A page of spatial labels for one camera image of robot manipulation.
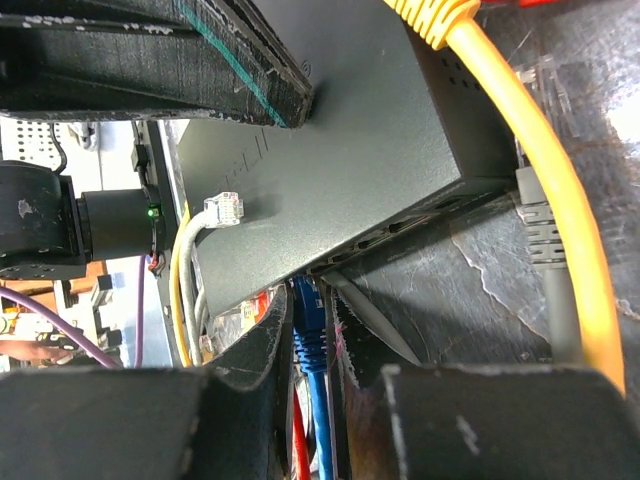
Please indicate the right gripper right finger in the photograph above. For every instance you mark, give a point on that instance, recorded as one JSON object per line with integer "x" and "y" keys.
{"x": 396, "y": 420}

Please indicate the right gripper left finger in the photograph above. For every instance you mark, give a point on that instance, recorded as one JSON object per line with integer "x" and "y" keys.
{"x": 229, "y": 419}

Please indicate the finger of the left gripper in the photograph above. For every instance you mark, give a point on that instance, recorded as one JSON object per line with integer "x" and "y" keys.
{"x": 252, "y": 78}
{"x": 102, "y": 60}

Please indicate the black network switch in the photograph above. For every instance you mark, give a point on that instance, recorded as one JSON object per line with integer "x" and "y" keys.
{"x": 399, "y": 133}

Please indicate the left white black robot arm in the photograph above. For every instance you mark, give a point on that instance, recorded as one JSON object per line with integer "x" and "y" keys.
{"x": 50, "y": 232}

